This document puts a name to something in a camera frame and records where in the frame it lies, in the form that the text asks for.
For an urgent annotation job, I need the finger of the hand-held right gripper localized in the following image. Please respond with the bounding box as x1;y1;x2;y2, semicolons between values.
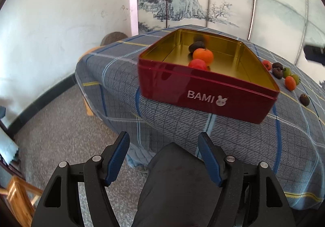
303;45;325;66

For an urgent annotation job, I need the round grey millstone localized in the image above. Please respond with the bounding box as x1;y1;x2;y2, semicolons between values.
100;31;129;47

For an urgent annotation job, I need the person's dark trouser leg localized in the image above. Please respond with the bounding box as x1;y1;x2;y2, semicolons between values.
131;142;239;227

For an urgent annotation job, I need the orange plastic stool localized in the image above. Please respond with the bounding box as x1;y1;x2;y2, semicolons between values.
78;46;103;116

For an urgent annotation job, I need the grey plaid tablecloth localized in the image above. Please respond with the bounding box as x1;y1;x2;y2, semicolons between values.
75;25;325;211

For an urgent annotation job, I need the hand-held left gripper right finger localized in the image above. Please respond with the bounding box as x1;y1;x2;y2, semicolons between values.
198;133;296;227

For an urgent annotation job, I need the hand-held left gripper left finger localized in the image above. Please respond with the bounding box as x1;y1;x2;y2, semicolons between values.
31;131;130;227

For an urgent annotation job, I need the wooden chair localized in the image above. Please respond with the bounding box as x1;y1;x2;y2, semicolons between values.
0;176;44;227

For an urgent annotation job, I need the red tin box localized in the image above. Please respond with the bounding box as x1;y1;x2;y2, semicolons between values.
138;28;280;124

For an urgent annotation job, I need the orange tangerine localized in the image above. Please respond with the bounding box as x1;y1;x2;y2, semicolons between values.
192;48;214;66
285;76;296;90

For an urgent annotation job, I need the white cloth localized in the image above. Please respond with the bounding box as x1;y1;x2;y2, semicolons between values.
0;128;21;165

